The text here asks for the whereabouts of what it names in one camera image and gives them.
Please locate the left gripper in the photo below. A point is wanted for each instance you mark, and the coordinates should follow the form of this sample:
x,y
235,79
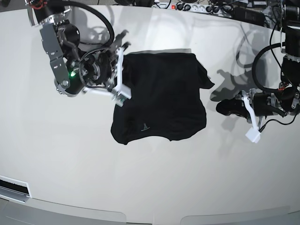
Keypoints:
x,y
264,105

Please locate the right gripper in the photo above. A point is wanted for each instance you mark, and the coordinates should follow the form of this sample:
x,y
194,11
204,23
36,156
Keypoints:
x,y
97,67

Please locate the black t-shirt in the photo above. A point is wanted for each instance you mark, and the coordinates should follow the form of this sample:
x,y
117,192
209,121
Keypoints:
x,y
165,100

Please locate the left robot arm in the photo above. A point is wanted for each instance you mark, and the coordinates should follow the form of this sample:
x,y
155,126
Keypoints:
x,y
286,98

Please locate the black box behind table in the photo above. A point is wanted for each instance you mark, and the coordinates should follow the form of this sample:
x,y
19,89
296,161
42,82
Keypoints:
x,y
248,16

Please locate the white power strip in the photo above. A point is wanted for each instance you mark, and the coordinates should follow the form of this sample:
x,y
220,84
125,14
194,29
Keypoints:
x,y
190,7

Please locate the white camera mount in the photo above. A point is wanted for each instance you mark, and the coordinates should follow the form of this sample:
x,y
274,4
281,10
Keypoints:
x,y
121,92
253,134

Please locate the white slotted table bracket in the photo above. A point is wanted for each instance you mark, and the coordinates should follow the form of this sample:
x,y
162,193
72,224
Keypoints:
x,y
15,190

